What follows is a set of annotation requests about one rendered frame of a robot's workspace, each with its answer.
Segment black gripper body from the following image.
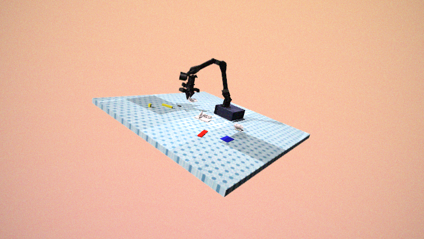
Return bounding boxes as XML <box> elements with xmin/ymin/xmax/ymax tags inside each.
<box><xmin>179</xmin><ymin>82</ymin><xmax>200</xmax><ymax>93</ymax></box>

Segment red flat bar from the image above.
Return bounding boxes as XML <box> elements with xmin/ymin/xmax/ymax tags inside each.
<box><xmin>197</xmin><ymin>130</ymin><xmax>208</xmax><ymax>137</ymax></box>

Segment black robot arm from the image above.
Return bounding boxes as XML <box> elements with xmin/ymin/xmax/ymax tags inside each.
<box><xmin>179</xmin><ymin>58</ymin><xmax>232</xmax><ymax>108</ymax></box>

